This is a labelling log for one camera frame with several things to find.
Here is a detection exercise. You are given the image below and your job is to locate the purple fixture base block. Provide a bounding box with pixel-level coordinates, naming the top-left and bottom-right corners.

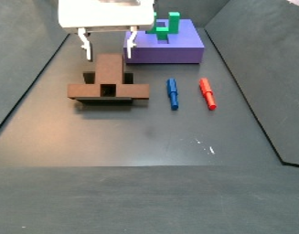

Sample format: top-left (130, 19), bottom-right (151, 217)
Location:
top-left (123, 19), bottom-right (206, 64)

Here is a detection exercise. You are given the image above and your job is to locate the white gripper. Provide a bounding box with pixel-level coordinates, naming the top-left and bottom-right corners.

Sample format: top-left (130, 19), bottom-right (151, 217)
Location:
top-left (58, 0), bottom-right (154, 61)

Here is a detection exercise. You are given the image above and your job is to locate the black angled holder fixture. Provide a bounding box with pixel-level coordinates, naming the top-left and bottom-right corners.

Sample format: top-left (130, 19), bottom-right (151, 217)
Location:
top-left (75, 71), bottom-right (134, 106)

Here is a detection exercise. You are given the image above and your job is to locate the green U-shaped block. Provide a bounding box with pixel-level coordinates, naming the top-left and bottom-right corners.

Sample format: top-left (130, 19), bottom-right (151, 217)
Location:
top-left (147, 12), bottom-right (181, 40)

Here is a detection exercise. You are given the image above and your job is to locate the brown T-shaped block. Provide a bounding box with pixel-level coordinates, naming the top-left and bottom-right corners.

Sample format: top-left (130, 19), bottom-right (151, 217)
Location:
top-left (67, 54), bottom-right (150, 100)

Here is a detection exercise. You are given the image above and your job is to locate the blue peg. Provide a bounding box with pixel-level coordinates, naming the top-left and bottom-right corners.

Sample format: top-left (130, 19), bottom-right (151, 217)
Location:
top-left (166, 78), bottom-right (178, 111)

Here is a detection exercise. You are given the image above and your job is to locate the red peg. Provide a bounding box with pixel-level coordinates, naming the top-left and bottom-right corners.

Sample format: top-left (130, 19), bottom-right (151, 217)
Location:
top-left (199, 78), bottom-right (217, 111)

